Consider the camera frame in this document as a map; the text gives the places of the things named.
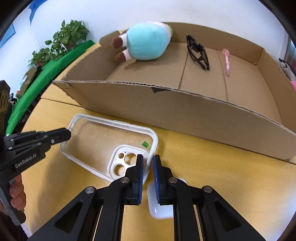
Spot white earbuds case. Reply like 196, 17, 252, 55
147, 172, 194, 223

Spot pink decorated pen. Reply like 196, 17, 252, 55
222, 48, 230, 77

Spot pink pig plush toy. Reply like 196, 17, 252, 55
111, 21, 173, 63

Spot pink strawberry bear plush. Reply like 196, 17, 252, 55
291, 81, 296, 90

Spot grey folded cloth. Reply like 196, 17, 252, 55
279, 58, 296, 81

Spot white clear phone case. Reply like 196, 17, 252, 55
60, 113, 158, 182

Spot brown cardboard box tray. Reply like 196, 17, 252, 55
55, 23, 295, 161

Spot person's left hand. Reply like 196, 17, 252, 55
10, 174, 26, 211

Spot green potted plant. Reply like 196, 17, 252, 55
45, 20, 89, 57
28, 48, 56, 67

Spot small cardboard box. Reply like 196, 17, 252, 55
16, 66, 37, 98

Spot green table cloth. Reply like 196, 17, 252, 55
6, 40, 95, 135

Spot black sunglasses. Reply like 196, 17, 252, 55
186, 35, 210, 71

